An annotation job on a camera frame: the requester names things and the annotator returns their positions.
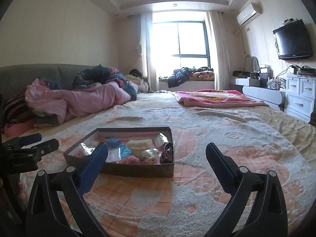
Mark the pink quilt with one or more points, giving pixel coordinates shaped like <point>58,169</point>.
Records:
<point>81,98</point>

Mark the dark box with pink lining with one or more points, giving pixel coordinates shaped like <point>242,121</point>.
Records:
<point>138,170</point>

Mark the grey headboard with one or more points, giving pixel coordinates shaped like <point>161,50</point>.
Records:
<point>29,75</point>

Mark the dark red wooden hair clip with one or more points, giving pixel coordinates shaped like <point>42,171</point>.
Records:
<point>167,154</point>

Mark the white window bench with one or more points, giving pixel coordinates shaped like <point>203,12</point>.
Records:
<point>187,85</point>

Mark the white curtain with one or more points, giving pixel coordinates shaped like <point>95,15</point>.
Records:
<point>218,49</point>
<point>147,51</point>

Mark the white drawer cabinet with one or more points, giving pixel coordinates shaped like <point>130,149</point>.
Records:
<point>298,101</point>

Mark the desk mirror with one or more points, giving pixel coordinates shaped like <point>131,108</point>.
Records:
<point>251,63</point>

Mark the white air conditioner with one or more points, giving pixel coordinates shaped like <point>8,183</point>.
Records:
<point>248,13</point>

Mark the dark floral duvet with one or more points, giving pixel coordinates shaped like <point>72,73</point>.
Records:
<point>93,75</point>

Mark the red patterned blanket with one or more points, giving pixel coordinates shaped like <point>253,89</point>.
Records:
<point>209,97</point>

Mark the bagged yellow hair rings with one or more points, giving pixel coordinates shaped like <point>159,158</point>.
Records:
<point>150,156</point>

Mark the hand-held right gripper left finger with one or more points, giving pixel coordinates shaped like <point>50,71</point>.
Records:
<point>95,163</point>

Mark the black wall television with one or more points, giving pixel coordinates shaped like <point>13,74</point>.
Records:
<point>292,40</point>

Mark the black set-top box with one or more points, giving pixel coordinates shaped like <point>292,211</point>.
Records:
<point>305,71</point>

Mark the striped pillow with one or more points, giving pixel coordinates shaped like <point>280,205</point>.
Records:
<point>17,108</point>

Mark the floral window seat cushion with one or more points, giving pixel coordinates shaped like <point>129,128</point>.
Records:
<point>203,74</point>

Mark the large cream hair claw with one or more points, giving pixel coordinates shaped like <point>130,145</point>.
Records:
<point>139,145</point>

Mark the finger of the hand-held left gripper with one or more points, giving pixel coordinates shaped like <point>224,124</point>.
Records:
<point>30,138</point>
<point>47,146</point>

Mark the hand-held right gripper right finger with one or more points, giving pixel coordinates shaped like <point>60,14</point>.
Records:
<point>219,167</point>

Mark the pink pom-pom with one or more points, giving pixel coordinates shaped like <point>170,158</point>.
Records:
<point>132,161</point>

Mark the white desk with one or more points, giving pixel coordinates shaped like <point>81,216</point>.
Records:
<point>259,93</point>

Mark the clear plastic bag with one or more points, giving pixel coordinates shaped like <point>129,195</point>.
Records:
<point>119,153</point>

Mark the window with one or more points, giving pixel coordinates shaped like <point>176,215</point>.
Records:
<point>192,39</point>

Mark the dark jacket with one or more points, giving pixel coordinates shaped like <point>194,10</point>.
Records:
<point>179,77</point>

